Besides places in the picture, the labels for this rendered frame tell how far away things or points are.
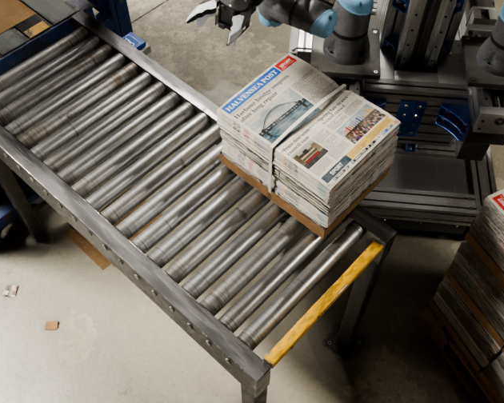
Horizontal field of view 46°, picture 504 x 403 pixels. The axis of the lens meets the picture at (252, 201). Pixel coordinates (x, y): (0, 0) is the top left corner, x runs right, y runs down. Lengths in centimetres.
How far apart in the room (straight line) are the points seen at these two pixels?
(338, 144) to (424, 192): 103
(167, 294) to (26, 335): 105
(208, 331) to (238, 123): 51
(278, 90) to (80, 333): 128
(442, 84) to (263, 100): 77
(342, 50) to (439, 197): 80
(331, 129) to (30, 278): 150
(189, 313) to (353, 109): 65
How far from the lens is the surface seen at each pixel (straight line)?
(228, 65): 317
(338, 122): 152
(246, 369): 143
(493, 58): 207
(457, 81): 215
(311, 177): 141
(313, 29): 163
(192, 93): 191
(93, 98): 196
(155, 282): 153
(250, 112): 153
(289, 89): 159
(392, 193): 242
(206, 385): 226
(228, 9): 150
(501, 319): 196
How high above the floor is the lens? 215
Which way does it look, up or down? 56 degrees down
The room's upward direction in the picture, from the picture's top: straight up
